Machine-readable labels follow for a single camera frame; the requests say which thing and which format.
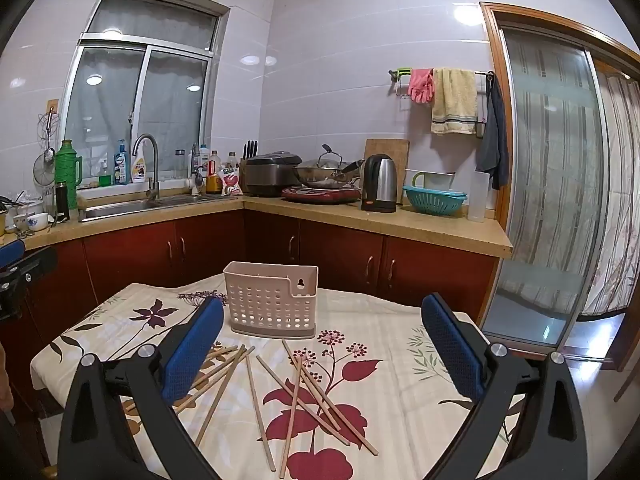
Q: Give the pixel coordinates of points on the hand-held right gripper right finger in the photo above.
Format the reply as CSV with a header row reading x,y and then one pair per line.
x,y
452,345

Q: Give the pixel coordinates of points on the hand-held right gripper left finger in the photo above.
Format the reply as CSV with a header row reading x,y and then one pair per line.
x,y
192,350

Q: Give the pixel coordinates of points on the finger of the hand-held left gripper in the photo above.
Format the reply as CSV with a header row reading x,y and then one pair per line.
x,y
30,267

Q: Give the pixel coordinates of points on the pink plastic chopstick basket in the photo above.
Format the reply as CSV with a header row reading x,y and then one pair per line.
x,y
270,305

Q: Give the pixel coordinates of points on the bunch of wooden chopsticks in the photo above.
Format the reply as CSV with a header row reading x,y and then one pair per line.
x,y
295,400

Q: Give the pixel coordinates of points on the person's left forearm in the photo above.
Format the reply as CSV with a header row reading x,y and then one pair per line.
x,y
5,380

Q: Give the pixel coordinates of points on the blue and white bowl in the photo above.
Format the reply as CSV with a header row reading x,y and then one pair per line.
x,y
32,221

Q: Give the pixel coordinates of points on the black insulated bottle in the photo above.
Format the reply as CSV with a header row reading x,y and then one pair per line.
x,y
62,205

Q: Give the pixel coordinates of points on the floral printed tablecloth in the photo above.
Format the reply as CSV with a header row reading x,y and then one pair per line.
x,y
380,410

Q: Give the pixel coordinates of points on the hanging metal skimmer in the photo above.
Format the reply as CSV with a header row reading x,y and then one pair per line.
x,y
44,170

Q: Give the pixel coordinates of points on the green thermos flask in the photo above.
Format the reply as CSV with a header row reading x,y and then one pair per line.
x,y
67,170

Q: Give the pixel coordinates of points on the stainless steel sink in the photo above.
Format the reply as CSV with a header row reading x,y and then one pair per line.
x,y
125,208

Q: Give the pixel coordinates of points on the small green soap bottle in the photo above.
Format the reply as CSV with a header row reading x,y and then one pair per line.
x,y
105,179

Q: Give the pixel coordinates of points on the beige kitchen countertop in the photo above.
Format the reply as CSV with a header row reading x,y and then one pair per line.
x,y
425,227

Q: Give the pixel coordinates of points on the blue dish soap bottle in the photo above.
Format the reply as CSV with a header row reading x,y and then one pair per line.
x,y
120,167

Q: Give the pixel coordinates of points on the red-brown base cabinets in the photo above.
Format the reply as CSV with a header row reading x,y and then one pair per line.
x,y
340,255

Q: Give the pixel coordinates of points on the teal plastic colander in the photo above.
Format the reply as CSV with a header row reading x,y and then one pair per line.
x,y
434,201

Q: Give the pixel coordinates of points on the white spray bottle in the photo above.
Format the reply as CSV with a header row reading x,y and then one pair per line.
x,y
139,167

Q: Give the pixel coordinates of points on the translucent plastic container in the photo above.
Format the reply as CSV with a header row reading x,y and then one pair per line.
x,y
478,197

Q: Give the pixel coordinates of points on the steel kitchen faucet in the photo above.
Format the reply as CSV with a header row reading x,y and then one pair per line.
x,y
154,170

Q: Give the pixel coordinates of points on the red and white snack bag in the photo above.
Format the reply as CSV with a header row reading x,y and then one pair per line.
x,y
231,182

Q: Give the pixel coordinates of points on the oil bottle with red label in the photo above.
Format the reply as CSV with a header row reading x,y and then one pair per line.
x,y
214,175

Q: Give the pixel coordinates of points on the steel electric kettle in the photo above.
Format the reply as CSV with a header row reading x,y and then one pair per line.
x,y
379,182

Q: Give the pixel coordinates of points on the aluminium sliding window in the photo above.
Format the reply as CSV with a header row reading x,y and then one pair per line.
x,y
110,105

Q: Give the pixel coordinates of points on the clear glass jar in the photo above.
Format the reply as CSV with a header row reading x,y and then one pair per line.
x,y
180,165

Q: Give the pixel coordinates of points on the wood framed glass sliding door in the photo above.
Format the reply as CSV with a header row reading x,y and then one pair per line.
x,y
545,185

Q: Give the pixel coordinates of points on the white plastic bottle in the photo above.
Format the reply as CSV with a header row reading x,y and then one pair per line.
x,y
203,160

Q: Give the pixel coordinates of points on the dark rice cooker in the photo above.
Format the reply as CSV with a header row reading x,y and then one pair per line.
x,y
270,175

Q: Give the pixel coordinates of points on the knife block with black knives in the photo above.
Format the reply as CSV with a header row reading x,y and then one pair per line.
x,y
248,160

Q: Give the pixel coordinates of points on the red induction cooker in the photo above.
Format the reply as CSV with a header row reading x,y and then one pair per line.
x,y
320,195

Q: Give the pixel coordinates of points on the wooden cutting board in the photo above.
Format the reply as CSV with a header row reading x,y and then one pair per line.
x,y
395,152

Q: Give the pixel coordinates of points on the grey hanging cloth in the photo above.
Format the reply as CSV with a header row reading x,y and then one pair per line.
x,y
494,145

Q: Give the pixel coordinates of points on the steel wok with lid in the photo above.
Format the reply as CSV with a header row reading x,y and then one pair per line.
x,y
322,172

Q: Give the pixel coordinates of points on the striped curtain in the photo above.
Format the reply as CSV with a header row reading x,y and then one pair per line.
x,y
617,200

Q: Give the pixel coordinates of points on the yellow striped towel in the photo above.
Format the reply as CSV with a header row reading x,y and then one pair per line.
x,y
454,102

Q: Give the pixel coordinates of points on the pink rubber gloves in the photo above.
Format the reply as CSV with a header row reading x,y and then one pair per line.
x,y
421,86

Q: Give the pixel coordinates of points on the metal towel rack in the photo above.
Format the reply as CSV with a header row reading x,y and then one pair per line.
x,y
400,72

